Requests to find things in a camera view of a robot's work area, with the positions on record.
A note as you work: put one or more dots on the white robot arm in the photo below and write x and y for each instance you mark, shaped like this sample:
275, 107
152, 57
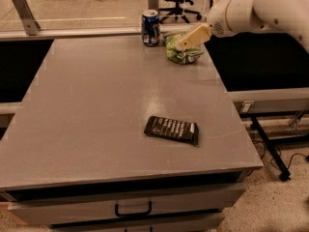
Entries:
227, 18

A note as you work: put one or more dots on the upper grey drawer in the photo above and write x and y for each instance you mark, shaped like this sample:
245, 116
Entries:
101, 207

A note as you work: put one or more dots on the green jalapeno chip bag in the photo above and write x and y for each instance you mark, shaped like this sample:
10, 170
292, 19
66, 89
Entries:
182, 57

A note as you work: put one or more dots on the left metal railing bracket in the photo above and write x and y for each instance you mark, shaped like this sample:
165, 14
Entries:
30, 25

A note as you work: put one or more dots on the black upper drawer handle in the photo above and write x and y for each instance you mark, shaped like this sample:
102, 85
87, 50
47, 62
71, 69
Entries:
133, 210

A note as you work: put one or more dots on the blue pepsi can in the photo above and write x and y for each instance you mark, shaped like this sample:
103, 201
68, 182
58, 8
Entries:
150, 28

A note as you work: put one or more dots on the grey horizontal railing beam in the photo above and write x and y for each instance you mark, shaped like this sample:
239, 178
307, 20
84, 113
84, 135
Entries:
11, 36

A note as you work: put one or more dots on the black metal stand leg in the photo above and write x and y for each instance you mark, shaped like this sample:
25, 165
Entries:
285, 173

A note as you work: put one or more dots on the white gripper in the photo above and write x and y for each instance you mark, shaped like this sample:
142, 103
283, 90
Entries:
217, 20

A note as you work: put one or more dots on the grey drawer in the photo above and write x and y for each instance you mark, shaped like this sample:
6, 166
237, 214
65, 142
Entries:
101, 207
180, 223

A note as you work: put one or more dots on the black snack bar wrapper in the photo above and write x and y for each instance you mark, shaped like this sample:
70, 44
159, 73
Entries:
171, 129

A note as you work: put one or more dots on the lower grey drawer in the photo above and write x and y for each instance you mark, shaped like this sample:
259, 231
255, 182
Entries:
180, 223

